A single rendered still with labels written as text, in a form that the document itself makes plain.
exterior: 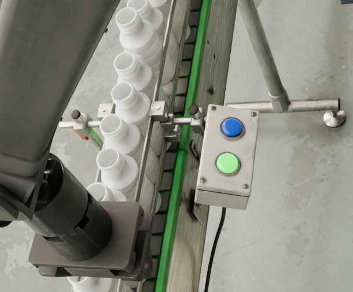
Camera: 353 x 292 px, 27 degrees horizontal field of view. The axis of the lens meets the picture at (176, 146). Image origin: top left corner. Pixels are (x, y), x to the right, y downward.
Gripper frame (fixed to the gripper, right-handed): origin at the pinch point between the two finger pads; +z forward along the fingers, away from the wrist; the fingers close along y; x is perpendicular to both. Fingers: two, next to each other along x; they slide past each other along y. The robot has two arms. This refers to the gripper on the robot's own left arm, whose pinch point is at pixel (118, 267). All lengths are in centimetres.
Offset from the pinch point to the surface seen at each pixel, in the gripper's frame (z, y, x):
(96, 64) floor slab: 136, -90, 129
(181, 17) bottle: 30, -12, 58
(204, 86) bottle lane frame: 41, -10, 51
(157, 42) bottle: 22, -12, 47
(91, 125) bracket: 28, -24, 35
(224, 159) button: 23.9, 1.8, 25.8
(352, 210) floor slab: 136, 8, 69
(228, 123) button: 23.9, 1.8, 31.7
